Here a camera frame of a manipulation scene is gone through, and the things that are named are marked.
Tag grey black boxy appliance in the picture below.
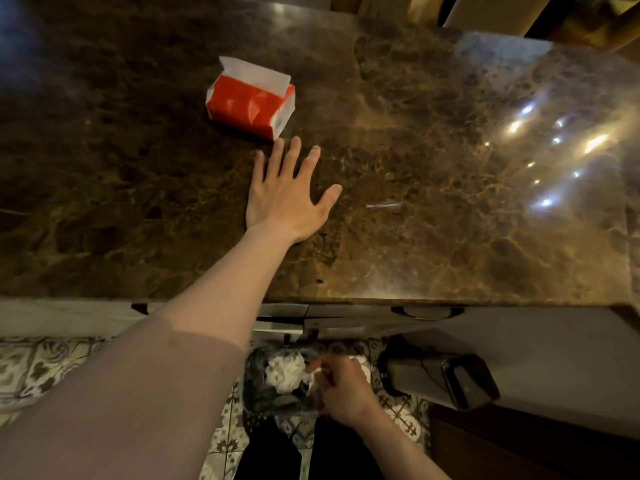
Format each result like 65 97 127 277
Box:
376 337 502 411

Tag person's right forearm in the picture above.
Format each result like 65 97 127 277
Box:
350 402 452 480

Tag person's right hand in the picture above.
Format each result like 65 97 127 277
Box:
305 355 382 429

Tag person's black trousers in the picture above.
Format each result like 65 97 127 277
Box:
234 414 387 480

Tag large white crumpled tissue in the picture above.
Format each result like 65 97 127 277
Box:
264 352 308 395

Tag wooden chairs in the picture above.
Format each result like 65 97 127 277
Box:
329 0 640 53

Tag person's left forearm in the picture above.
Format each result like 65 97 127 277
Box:
0 224 300 480

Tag person's left hand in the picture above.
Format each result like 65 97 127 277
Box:
245 136 344 245

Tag brown wooden furniture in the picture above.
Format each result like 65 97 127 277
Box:
430 404 640 480

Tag black-bagged trash bin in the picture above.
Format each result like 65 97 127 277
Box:
242 344 331 421

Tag white cabinet drawer front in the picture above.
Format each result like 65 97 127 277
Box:
0 297 640 440

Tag red white tissue packet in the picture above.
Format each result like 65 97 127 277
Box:
205 56 296 142

